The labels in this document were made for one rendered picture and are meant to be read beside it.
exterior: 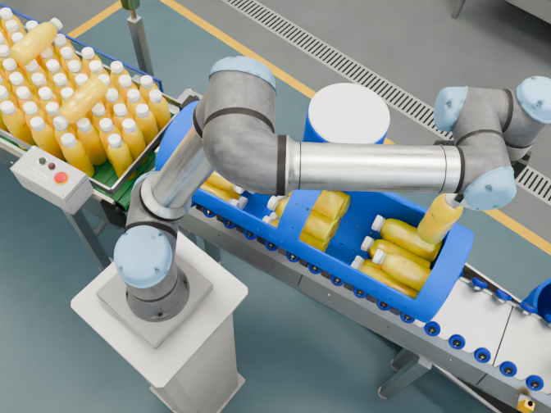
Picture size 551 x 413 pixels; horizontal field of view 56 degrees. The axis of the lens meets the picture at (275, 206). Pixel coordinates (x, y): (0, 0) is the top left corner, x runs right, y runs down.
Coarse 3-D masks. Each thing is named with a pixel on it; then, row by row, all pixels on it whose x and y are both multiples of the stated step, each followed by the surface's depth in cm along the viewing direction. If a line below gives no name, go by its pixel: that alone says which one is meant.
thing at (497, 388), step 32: (192, 224) 171; (256, 256) 166; (320, 288) 161; (352, 288) 156; (384, 320) 156; (416, 320) 152; (448, 320) 153; (480, 320) 153; (512, 320) 154; (416, 352) 160; (448, 352) 151; (512, 352) 149; (544, 352) 150; (480, 384) 152; (544, 384) 145
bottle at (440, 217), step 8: (440, 200) 117; (432, 208) 120; (440, 208) 117; (448, 208) 116; (456, 208) 116; (424, 216) 126; (432, 216) 121; (440, 216) 118; (448, 216) 117; (456, 216) 117; (424, 224) 125; (432, 224) 122; (440, 224) 120; (448, 224) 120; (424, 232) 127; (432, 232) 124; (440, 232) 123; (424, 240) 129; (432, 240) 127; (440, 240) 128
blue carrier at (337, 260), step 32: (160, 160) 147; (320, 192) 137; (352, 192) 158; (384, 192) 141; (256, 224) 144; (288, 224) 139; (352, 224) 161; (416, 224) 154; (320, 256) 140; (352, 256) 158; (448, 256) 129; (384, 288) 135; (448, 288) 128
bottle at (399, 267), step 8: (384, 256) 140; (392, 256) 139; (400, 256) 139; (384, 264) 139; (392, 264) 138; (400, 264) 138; (408, 264) 138; (416, 264) 138; (392, 272) 138; (400, 272) 137; (408, 272) 137; (416, 272) 137; (424, 272) 137; (400, 280) 139; (408, 280) 137; (416, 280) 137; (424, 280) 136; (416, 288) 138
